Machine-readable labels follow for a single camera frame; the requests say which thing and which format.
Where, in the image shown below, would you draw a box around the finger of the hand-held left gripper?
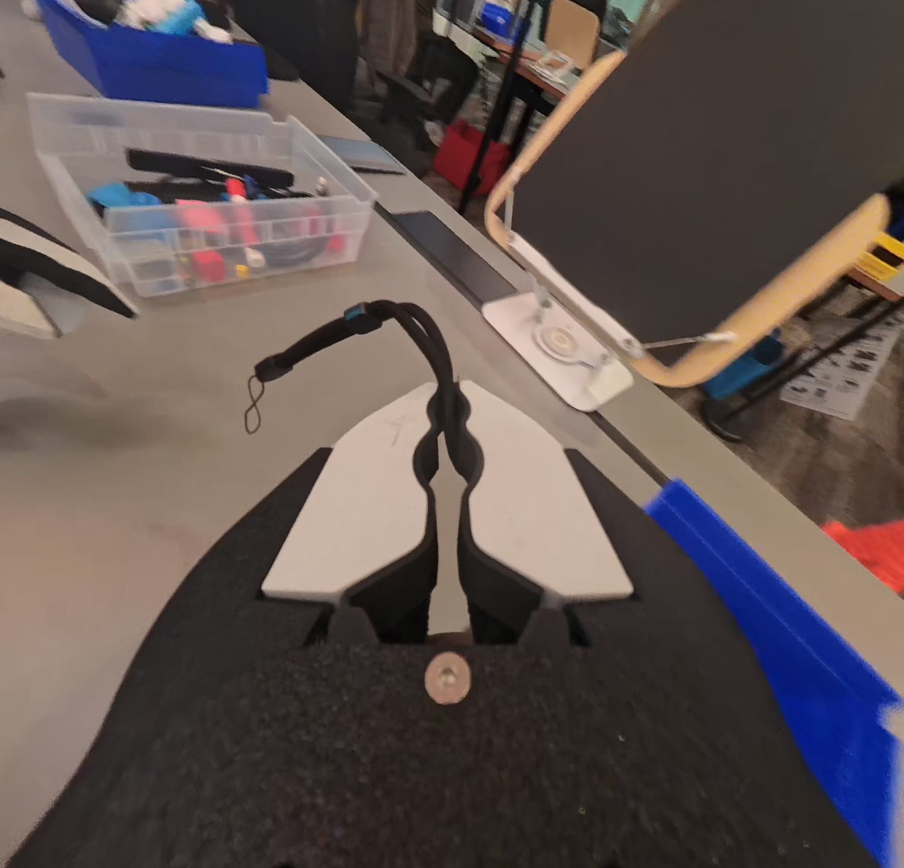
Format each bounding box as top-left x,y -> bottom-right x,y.
0,271 -> 91,341
0,208 -> 140,318

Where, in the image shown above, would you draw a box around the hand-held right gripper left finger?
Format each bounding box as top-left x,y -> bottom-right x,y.
260,381 -> 440,606

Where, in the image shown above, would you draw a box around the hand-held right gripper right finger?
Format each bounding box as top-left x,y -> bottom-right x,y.
458,381 -> 634,606

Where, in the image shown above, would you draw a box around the clear plastic organizer tray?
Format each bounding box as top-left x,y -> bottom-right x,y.
27,93 -> 380,298

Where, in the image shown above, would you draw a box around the black wrist strap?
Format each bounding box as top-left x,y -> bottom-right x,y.
243,299 -> 473,484

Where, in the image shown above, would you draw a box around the red whiteboard marker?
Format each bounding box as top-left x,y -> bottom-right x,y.
223,175 -> 261,249

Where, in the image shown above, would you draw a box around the blue plastic storage bin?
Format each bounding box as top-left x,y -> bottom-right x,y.
641,477 -> 904,868

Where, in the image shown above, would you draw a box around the grey desk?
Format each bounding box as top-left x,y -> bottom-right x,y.
0,0 -> 904,848

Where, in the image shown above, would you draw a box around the pink plastic block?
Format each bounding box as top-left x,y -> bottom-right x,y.
171,199 -> 221,232

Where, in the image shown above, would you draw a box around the blue plastic parts bin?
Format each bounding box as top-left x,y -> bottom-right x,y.
14,0 -> 271,111

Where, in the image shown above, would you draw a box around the blue box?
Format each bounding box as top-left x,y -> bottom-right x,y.
701,330 -> 786,401

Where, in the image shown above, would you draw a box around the printed paper sheets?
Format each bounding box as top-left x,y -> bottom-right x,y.
779,309 -> 892,422

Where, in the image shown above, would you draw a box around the red crate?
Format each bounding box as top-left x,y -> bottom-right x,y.
821,519 -> 904,595

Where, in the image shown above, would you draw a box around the black jacket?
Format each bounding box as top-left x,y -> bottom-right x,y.
225,0 -> 361,110

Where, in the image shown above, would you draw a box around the red bag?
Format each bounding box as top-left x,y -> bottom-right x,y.
432,118 -> 512,200

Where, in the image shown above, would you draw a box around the brown jacket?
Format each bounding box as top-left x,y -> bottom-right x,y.
356,0 -> 425,85

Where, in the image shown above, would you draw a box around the yellow storage bins row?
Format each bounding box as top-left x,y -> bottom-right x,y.
853,231 -> 904,281

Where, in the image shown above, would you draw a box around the black tripod stand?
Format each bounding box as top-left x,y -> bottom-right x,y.
458,0 -> 553,217

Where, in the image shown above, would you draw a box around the black cable coil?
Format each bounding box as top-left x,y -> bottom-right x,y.
260,234 -> 334,270

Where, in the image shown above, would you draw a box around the black desk cable cover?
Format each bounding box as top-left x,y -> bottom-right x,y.
386,209 -> 518,305

